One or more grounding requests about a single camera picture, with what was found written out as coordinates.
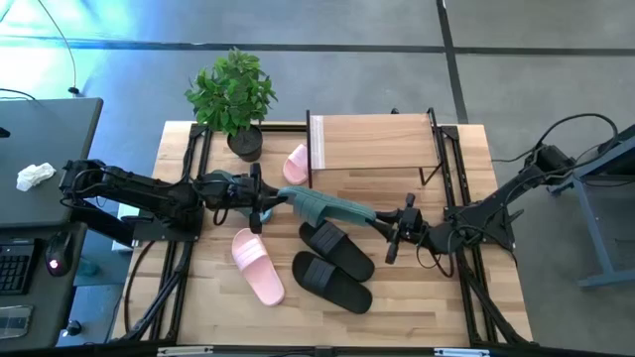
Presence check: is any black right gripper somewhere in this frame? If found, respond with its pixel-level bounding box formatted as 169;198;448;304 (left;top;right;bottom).
369;191;428;266

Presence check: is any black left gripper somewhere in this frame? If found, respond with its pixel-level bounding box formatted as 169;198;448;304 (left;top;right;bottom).
202;162;290;235

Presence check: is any pink rubber slide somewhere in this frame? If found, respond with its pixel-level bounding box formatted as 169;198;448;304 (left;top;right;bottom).
282;143;310;186
230;227;287;307

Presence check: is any black rubber slide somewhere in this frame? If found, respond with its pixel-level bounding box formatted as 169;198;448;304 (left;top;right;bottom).
298;220;376;283
291;250;374;315

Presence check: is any black plant pot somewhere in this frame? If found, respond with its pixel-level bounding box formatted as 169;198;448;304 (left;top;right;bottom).
226;123;264;164

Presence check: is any green artificial plant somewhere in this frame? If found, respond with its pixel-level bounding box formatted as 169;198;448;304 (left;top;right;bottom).
184;47;279;138

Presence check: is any black computer mouse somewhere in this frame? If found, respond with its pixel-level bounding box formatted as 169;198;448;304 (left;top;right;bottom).
44;231;74;278

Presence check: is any dark grey desk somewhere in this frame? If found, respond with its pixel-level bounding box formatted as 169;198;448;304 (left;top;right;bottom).
0;97;104;351

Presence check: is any blue-grey metal table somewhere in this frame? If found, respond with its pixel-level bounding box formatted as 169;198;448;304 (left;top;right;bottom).
545;123;635;290

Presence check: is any white crumpled tissue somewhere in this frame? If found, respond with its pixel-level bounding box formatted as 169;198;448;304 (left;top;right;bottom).
16;162;58;192

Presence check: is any black keyboard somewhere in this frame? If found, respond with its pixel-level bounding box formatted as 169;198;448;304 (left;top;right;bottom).
0;238;36;297

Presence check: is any silver phone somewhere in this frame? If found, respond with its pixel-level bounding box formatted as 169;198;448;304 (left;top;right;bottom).
0;304;35;341

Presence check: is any wooden shelf with black frame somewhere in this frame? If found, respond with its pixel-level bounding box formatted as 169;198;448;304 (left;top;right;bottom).
305;106;445;189

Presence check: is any black aluminium rig frame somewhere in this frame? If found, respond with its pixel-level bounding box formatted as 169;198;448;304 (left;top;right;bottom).
111;106;535;357

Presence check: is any white cable with black plug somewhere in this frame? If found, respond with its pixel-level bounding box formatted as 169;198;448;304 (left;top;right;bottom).
37;0;80;96

